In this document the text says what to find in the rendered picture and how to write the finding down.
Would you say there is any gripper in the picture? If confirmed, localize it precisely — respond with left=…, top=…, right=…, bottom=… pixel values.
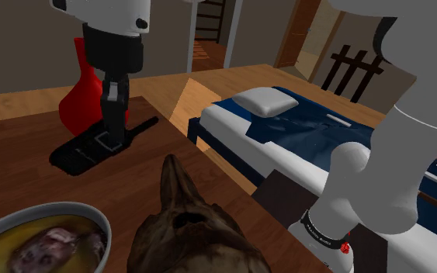
left=82, top=22, right=144, bottom=149

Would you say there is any red vase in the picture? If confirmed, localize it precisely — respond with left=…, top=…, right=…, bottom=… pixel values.
left=58, top=36, right=130, bottom=137

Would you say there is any black handheld radio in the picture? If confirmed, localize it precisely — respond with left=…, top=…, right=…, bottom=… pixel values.
left=48, top=116, right=160, bottom=177

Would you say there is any brown wooden table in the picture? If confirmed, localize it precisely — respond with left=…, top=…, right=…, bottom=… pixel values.
left=0, top=95, right=333, bottom=273

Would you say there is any grey bowl of soup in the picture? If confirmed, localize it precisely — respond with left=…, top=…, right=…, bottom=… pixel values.
left=0, top=201, right=113, bottom=273

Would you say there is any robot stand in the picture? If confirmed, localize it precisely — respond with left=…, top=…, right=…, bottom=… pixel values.
left=251, top=168, right=390, bottom=273

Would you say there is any white bed with blue blanket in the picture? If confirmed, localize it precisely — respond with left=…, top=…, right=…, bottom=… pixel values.
left=186, top=85, right=437, bottom=273

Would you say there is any brown wooden door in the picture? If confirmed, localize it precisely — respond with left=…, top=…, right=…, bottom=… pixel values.
left=273, top=0, right=346, bottom=82

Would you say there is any black slatted chair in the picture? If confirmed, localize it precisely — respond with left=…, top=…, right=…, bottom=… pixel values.
left=320, top=43, right=385, bottom=104

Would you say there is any white door frame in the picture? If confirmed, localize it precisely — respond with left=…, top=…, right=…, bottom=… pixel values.
left=186, top=0, right=244, bottom=74

